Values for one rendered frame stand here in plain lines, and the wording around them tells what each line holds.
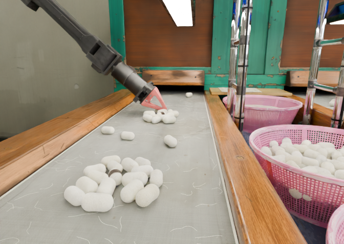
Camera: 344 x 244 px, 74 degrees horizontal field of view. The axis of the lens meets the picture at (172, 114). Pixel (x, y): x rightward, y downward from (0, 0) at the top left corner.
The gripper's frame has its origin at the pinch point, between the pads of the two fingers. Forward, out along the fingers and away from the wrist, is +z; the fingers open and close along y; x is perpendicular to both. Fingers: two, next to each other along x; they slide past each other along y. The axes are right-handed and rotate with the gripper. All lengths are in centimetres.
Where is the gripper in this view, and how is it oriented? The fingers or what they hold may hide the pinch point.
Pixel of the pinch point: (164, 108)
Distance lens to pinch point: 74.6
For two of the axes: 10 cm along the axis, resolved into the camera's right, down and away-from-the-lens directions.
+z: 7.6, 6.5, 1.0
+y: 0.9, -2.4, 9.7
